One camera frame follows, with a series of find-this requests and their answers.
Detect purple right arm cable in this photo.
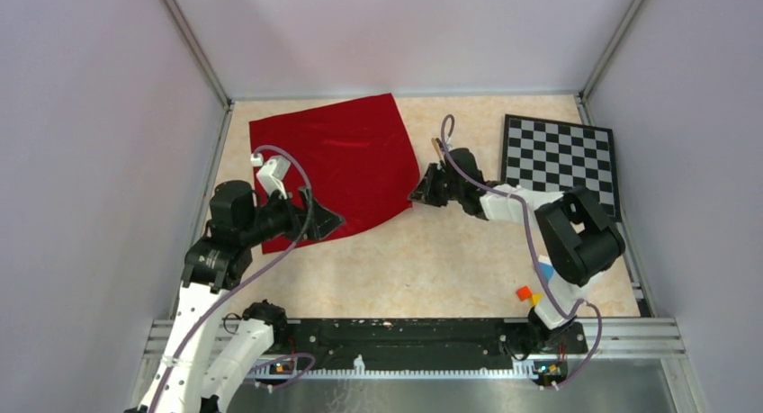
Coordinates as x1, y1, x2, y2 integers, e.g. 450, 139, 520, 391
439, 113, 605, 391

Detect gold spoon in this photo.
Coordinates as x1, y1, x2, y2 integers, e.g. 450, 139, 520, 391
432, 138, 446, 166

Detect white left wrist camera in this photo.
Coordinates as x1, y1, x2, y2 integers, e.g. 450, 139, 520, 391
250, 154, 292, 200

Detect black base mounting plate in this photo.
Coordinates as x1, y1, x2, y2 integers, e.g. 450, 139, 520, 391
265, 318, 588, 372

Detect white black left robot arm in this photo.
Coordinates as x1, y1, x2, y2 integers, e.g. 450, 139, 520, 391
133, 180, 345, 412

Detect red cloth napkin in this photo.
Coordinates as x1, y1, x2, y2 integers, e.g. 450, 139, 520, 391
248, 94, 421, 240

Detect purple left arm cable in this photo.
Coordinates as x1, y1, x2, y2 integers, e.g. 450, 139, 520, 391
146, 143, 317, 413

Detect orange block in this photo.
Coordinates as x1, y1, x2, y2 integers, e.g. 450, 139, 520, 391
516, 285, 533, 301

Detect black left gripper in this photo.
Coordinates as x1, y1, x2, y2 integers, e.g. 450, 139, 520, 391
240, 184, 345, 246

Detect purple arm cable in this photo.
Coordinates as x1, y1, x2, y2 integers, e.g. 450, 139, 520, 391
439, 113, 605, 391
146, 143, 317, 413

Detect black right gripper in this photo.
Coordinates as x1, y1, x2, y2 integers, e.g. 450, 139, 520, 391
407, 163, 463, 208

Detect blue block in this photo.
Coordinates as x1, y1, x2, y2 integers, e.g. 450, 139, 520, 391
539, 262, 555, 281

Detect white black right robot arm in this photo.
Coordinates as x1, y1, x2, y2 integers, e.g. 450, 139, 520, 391
408, 148, 625, 352

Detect aluminium frame rail front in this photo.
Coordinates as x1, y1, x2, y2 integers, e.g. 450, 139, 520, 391
142, 318, 687, 382

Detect black and white chessboard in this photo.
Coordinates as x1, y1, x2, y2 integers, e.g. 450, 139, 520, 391
501, 114, 622, 222

